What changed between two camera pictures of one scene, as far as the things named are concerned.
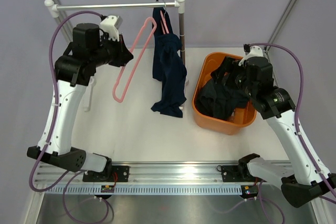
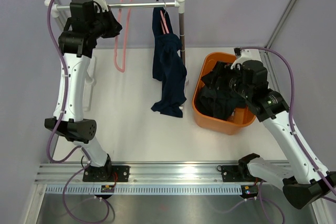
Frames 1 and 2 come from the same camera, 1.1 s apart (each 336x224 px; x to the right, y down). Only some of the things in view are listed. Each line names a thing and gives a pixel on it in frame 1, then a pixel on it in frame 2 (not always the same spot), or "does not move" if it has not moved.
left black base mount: x=113 y=174 does not move
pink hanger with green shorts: x=138 y=39 to x=119 y=28
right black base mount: x=238 y=173 does not move
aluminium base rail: x=151 y=173 does not move
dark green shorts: x=217 y=101 does not move
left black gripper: x=123 y=55 to x=113 y=24
